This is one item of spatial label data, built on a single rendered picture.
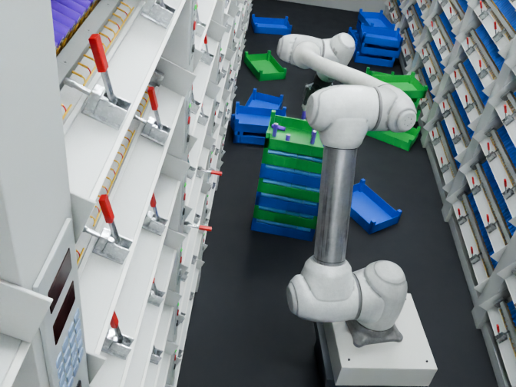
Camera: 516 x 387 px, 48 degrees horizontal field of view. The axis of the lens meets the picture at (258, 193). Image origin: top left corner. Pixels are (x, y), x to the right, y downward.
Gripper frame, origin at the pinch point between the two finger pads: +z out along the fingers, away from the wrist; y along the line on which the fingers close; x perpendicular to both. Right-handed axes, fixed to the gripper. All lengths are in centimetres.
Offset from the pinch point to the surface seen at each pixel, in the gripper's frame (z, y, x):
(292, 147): 7.9, -10.2, -16.1
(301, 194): 27.9, -3.5, -29.8
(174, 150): -91, -89, -65
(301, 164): 13.9, -5.9, -21.7
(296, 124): 15.4, -0.7, -0.7
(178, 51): -110, -89, -57
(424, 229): 47, 67, -52
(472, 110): 10, 94, -7
